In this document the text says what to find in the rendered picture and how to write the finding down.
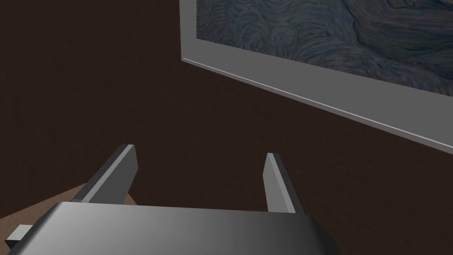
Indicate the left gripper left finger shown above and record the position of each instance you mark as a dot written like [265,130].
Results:
[112,177]

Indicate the grey framed swirl painting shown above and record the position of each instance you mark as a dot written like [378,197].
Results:
[318,53]

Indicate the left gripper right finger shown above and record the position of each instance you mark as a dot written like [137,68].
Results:
[277,187]

